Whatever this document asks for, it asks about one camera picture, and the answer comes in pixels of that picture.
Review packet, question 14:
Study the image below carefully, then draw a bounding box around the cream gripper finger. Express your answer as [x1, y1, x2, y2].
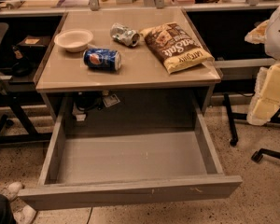
[245, 21, 269, 44]
[247, 61, 280, 122]

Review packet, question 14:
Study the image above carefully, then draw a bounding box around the blue pepsi can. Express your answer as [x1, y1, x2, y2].
[83, 49, 121, 71]

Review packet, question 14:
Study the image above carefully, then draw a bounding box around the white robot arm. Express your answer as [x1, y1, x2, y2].
[245, 6, 280, 126]

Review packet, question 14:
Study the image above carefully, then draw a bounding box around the grey drawer cabinet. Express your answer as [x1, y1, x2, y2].
[35, 7, 221, 113]

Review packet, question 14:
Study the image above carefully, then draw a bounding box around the crushed silver can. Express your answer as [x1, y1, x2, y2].
[110, 23, 140, 48]

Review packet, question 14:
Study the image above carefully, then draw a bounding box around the grey open top drawer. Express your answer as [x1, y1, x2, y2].
[20, 92, 242, 210]

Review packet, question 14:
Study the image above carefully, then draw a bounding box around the black office chair right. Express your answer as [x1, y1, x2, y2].
[223, 93, 280, 162]

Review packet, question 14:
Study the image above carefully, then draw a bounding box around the brown sea salt chip bag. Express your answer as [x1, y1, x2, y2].
[140, 22, 213, 74]

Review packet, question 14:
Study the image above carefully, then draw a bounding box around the white paper bowl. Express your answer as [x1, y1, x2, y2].
[54, 29, 93, 52]

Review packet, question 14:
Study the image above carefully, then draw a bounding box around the black box under desk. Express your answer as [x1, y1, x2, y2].
[17, 35, 50, 58]

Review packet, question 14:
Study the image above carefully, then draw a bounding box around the white sneaker lower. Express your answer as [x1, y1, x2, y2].
[13, 205, 36, 224]

